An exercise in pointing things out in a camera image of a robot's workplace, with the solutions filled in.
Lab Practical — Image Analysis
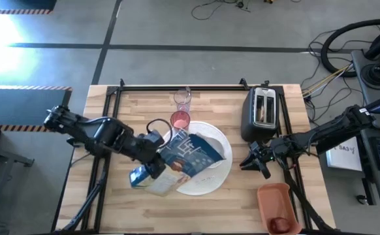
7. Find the red apple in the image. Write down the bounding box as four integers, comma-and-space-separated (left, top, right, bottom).
268, 216, 293, 234

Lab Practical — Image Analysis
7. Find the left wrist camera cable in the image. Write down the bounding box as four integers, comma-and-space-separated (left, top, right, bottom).
146, 118, 174, 146

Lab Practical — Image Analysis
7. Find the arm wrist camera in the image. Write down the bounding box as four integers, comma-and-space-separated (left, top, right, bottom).
247, 140, 264, 157
140, 129, 165, 149

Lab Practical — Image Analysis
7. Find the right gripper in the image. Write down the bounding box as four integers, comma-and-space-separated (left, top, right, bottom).
240, 138, 288, 180

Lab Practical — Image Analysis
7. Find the black coiled cable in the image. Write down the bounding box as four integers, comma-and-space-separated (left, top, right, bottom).
361, 63, 380, 87

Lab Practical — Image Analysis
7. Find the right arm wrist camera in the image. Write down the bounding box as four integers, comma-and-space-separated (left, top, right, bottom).
247, 140, 264, 157

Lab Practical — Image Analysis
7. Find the grey side desk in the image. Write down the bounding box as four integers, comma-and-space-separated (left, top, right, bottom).
351, 48, 380, 206

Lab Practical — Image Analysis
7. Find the blue and yellow cereal box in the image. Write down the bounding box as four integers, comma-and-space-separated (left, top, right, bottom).
129, 129, 226, 197

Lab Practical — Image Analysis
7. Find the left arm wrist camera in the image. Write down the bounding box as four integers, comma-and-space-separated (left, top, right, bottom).
140, 129, 165, 149

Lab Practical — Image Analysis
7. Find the black hazard-edged floor mat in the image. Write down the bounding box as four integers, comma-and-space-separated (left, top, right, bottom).
0, 85, 73, 131

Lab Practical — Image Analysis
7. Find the yellow cable bundle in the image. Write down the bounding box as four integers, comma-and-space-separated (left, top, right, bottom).
302, 63, 354, 98

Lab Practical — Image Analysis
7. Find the white paper sheet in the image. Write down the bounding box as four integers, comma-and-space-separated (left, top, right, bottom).
325, 130, 363, 172

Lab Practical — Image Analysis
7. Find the orange plastic tray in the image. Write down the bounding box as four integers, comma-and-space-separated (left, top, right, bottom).
257, 182, 303, 235

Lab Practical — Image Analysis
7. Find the black cable tangle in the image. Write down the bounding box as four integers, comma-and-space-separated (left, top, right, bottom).
302, 29, 367, 131

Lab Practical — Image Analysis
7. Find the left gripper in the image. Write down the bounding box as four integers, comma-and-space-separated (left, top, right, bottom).
131, 146, 167, 180

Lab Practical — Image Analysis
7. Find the thick black hose loop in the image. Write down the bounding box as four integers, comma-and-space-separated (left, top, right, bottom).
320, 18, 380, 78

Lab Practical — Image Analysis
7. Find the thin black floor cable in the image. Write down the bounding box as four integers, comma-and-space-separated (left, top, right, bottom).
191, 0, 253, 21

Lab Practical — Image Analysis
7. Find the clear plastic tumbler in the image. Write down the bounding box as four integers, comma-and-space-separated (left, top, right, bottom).
173, 87, 193, 114

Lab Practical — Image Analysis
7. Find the black two-slot toaster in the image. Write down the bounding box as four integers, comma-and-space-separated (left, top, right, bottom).
240, 86, 279, 144

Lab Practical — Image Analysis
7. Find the pink faceted plastic tumbler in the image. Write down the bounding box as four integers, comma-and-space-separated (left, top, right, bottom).
170, 110, 191, 132

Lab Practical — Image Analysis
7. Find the white woven round placemat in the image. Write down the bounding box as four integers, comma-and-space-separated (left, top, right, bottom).
162, 121, 233, 196

